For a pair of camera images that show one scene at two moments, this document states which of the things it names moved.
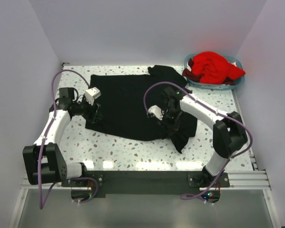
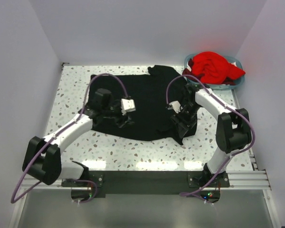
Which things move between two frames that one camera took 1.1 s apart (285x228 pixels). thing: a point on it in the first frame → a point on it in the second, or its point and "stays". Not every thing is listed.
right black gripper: (172, 128) → (183, 128)
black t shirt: (123, 100) stays
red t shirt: (215, 68) stays
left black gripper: (93, 114) → (120, 122)
